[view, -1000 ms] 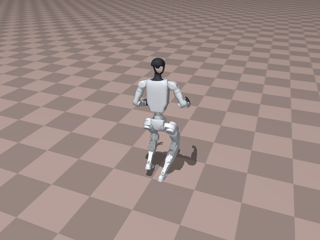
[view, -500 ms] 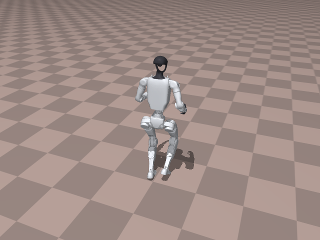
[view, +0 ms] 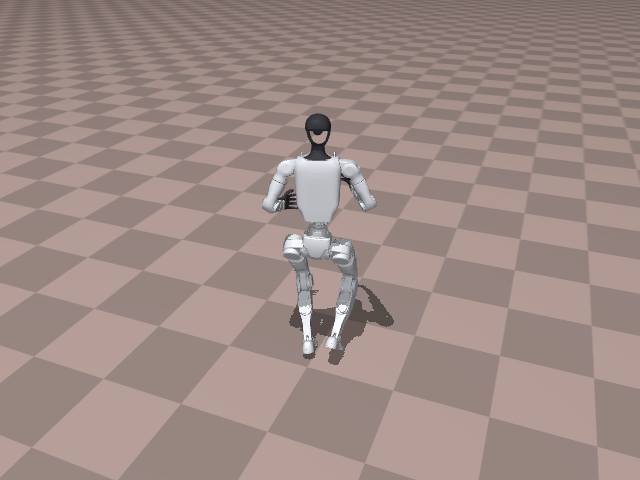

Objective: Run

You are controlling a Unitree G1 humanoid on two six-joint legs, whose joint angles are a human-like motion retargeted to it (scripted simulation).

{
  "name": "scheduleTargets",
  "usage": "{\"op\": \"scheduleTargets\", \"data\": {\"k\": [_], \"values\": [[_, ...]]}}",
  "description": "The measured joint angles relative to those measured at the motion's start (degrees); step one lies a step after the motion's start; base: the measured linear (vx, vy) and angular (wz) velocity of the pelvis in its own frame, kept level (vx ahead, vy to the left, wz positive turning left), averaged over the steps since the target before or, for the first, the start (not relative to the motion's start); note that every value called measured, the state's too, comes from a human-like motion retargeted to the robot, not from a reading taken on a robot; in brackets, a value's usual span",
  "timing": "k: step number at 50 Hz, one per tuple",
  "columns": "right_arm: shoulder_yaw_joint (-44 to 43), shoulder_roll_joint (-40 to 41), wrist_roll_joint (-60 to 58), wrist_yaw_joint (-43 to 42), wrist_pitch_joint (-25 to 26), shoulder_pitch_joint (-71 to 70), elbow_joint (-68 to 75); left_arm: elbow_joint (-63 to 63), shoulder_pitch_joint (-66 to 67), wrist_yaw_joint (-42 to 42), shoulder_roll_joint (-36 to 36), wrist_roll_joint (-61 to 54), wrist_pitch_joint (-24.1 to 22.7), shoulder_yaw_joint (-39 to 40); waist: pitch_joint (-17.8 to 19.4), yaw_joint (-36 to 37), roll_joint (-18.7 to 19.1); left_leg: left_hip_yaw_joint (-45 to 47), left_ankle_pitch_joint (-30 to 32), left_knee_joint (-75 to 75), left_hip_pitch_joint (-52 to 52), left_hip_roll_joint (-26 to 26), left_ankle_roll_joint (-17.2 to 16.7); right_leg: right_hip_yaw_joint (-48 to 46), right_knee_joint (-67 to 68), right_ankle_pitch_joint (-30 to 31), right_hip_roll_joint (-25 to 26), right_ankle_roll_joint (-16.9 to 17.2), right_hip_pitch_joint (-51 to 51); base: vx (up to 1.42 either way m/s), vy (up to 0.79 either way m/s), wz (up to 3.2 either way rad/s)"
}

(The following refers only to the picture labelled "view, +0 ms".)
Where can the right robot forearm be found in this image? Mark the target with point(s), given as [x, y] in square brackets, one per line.
[357, 197]

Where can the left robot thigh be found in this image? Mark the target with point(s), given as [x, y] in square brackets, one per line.
[292, 250]

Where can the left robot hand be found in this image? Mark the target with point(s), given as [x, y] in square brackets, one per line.
[287, 199]

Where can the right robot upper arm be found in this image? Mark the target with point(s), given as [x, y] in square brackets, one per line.
[350, 169]

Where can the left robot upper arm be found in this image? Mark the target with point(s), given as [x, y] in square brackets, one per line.
[277, 185]

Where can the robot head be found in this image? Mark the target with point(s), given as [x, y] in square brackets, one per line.
[317, 123]

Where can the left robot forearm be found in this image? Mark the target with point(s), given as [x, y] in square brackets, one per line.
[281, 207]

